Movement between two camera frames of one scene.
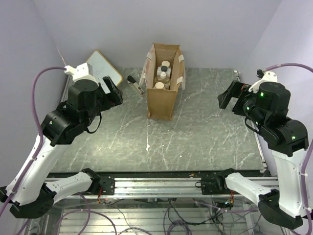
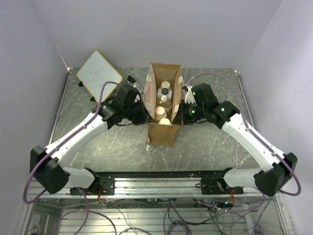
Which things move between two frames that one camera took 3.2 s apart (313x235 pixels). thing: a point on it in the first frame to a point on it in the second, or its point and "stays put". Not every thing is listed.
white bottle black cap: [164, 68] to [164, 91]
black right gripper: [240, 90] to [184, 119]
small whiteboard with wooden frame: [100, 68] stays put
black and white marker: [133, 82] stays put
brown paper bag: [160, 102] to [159, 134]
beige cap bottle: [165, 63] to [166, 84]
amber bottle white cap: [163, 79] to [167, 104]
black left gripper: [113, 98] to [144, 116]
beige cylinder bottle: [159, 85] to [160, 113]
